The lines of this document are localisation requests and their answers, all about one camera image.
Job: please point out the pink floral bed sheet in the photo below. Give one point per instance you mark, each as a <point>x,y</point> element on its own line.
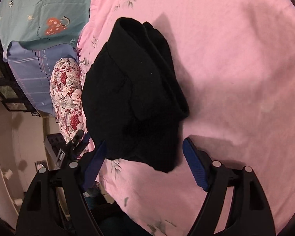
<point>235,62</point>

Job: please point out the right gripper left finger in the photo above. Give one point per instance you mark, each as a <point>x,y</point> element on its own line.
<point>77,178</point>

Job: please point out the wooden shelf with frames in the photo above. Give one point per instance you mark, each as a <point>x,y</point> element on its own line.
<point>11,94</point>

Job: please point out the black pants with smiley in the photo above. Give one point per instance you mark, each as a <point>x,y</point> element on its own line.
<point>131,98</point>

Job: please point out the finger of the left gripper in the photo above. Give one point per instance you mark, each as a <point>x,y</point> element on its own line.
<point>82,144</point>
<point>76,139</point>

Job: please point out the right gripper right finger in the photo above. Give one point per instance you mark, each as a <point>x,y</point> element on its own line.
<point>212,177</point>

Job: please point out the red floral pillow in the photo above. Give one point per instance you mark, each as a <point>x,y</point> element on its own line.
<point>65,92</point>

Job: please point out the blue plaid cloth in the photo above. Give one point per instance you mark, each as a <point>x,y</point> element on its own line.
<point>33,69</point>

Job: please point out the teal heart-print quilt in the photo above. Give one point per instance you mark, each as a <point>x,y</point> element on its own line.
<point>40,24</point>

